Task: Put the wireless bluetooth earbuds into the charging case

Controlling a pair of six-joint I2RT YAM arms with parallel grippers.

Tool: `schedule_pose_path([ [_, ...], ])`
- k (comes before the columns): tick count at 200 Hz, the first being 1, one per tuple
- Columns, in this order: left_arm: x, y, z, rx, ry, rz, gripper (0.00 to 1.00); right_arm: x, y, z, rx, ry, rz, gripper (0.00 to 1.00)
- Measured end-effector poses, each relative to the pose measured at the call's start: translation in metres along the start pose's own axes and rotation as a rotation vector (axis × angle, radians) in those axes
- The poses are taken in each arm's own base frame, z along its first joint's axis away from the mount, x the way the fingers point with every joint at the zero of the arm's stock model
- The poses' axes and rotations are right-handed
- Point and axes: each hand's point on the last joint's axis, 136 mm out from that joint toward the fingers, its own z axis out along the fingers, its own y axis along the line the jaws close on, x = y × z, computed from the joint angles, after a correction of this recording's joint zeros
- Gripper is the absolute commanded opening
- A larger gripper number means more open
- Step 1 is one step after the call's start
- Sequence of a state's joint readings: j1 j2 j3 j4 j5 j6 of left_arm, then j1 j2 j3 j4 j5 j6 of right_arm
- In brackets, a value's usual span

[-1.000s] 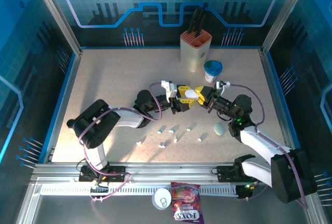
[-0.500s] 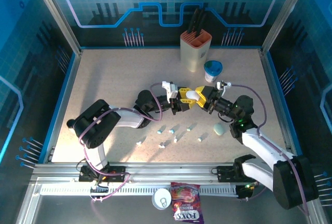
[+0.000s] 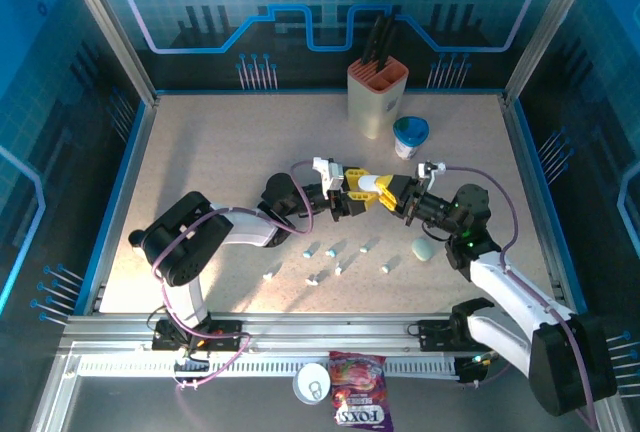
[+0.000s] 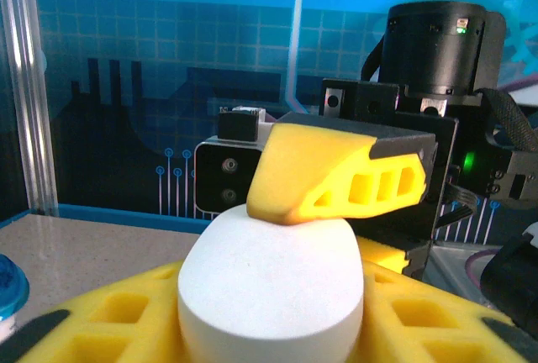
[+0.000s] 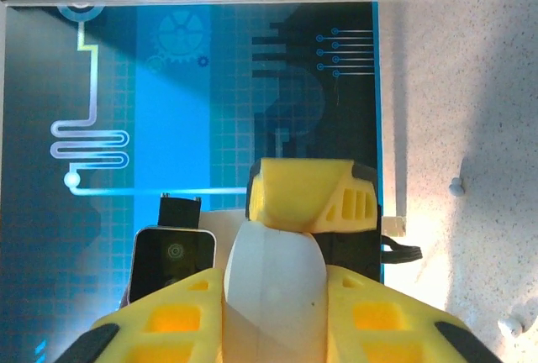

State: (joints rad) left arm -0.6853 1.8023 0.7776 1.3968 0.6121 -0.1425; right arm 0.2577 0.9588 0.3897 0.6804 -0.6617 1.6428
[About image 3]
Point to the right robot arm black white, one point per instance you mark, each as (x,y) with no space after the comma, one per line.
(510,282)

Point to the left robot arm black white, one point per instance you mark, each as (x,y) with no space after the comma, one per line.
(245,232)

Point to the white cup blue lid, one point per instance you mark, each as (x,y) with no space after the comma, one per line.
(410,132)

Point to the beige knife block orange top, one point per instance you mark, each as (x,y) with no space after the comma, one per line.
(372,107)

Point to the purple Fox's candy bag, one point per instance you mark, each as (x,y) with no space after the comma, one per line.
(357,387)

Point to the white pull-tab can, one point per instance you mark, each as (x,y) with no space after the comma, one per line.
(310,382)

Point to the aluminium side rail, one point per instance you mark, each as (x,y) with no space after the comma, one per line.
(138,152)
(521,152)

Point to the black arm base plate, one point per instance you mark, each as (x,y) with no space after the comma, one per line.
(435,334)
(225,334)

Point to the aluminium front rail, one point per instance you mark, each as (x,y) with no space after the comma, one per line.
(325,329)

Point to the aluminium frame post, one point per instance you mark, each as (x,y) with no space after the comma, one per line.
(548,27)
(111,27)

